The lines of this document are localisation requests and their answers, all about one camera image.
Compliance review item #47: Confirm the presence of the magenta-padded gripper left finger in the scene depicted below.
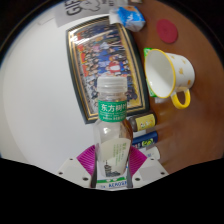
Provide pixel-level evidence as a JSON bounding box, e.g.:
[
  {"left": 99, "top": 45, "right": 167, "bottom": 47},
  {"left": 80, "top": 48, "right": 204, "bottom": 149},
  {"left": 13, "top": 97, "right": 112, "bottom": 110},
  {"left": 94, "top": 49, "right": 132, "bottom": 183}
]
[{"left": 56, "top": 144, "right": 98, "bottom": 188}]

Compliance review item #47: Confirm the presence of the blue tissue pack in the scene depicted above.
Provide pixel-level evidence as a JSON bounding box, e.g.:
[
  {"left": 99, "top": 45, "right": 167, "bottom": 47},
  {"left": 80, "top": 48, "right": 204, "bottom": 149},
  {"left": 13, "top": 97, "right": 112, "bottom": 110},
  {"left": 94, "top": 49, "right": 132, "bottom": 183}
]
[{"left": 109, "top": 4, "right": 147, "bottom": 33}]

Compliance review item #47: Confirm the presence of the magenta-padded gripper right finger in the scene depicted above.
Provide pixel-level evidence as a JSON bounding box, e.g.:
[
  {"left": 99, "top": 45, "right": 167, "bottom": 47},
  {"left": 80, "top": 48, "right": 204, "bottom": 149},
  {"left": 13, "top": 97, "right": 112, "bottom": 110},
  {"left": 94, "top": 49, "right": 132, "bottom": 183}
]
[{"left": 125, "top": 146, "right": 169, "bottom": 188}]

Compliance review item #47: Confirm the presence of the framed group picture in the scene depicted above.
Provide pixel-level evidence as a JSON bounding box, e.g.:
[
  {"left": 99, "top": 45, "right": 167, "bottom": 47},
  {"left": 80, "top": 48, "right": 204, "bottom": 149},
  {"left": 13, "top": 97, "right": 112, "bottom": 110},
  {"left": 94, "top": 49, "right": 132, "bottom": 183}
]
[{"left": 65, "top": 16, "right": 150, "bottom": 125}]

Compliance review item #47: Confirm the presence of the white mug with yellow handle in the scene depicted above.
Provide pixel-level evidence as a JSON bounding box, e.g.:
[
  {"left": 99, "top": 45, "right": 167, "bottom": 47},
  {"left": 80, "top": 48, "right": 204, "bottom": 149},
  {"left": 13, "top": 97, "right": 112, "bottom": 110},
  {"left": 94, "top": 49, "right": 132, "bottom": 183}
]
[{"left": 143, "top": 48, "right": 196, "bottom": 110}]

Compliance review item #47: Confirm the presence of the amber pump bottle yellow label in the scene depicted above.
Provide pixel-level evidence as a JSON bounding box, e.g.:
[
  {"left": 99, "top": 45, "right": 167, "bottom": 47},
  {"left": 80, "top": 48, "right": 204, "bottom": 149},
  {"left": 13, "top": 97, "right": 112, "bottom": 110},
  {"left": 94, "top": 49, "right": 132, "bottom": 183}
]
[{"left": 128, "top": 112, "right": 158, "bottom": 133}]

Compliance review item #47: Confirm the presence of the clear green-labelled drink bottle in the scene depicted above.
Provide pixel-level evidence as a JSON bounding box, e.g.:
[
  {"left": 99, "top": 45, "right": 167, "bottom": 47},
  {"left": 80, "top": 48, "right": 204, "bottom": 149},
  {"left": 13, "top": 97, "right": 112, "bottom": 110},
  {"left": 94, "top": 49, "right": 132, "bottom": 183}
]
[{"left": 92, "top": 75, "right": 134, "bottom": 188}]

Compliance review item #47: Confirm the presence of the white printed gift bag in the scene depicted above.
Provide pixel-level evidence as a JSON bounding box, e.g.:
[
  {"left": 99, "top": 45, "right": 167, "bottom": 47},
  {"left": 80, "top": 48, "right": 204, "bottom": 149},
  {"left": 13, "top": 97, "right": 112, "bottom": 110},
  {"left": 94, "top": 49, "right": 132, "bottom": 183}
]
[{"left": 53, "top": 0, "right": 129, "bottom": 28}]

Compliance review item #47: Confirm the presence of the flat round red coaster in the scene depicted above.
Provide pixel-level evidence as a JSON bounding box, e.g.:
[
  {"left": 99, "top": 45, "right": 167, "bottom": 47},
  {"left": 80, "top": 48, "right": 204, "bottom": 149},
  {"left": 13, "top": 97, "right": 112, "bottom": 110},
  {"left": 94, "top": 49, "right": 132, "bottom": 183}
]
[{"left": 155, "top": 18, "right": 179, "bottom": 44}]

